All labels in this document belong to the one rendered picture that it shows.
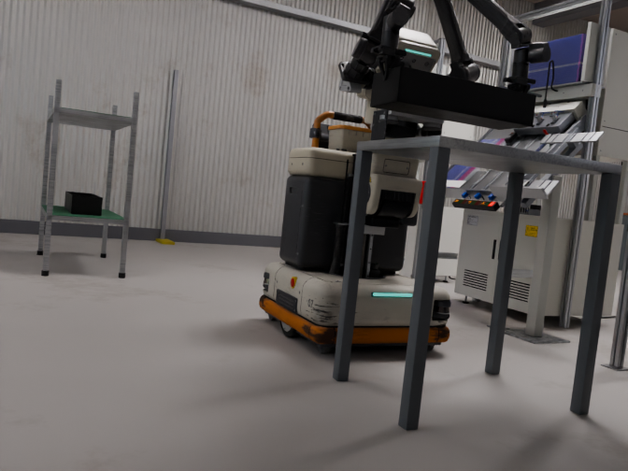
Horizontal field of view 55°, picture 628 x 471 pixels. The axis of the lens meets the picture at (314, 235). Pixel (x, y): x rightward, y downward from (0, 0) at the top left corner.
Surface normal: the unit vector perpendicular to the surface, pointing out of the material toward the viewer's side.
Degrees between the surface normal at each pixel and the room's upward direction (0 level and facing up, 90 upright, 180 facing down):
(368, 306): 90
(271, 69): 90
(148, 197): 90
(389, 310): 90
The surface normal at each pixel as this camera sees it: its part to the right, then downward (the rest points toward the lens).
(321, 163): 0.42, 0.11
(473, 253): -0.89, -0.06
